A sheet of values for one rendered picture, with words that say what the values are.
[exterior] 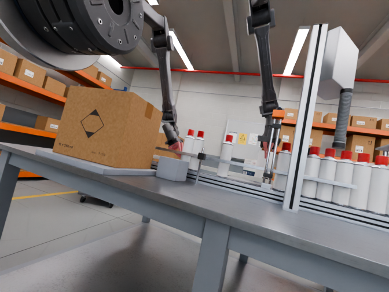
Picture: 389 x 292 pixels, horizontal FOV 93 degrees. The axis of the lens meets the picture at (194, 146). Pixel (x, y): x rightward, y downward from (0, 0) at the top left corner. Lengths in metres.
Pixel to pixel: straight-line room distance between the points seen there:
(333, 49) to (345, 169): 0.43
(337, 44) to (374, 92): 5.42
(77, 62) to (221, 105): 5.27
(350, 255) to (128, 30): 0.52
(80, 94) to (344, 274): 0.91
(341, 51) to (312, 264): 0.67
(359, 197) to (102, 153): 0.92
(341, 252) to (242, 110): 5.15
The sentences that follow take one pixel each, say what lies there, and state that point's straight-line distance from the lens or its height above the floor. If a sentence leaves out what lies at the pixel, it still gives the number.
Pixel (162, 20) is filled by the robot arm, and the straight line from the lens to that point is 1.07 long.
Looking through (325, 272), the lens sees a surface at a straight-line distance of 0.49.
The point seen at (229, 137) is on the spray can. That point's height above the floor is 1.07.
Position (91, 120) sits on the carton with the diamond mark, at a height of 0.99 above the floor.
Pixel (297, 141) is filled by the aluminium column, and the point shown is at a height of 1.06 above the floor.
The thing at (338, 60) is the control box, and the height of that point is 1.36.
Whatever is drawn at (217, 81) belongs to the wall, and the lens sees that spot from 5.92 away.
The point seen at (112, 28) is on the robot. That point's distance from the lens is 0.34.
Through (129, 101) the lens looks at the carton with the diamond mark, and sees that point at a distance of 0.70.
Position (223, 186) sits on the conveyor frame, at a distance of 0.85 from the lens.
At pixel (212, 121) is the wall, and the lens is 5.49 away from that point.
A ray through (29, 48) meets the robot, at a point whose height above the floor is 1.04.
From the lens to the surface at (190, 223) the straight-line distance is 0.50.
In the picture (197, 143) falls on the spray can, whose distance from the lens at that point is 0.93.
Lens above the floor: 0.93
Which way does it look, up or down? 5 degrees up
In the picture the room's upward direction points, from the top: 12 degrees clockwise
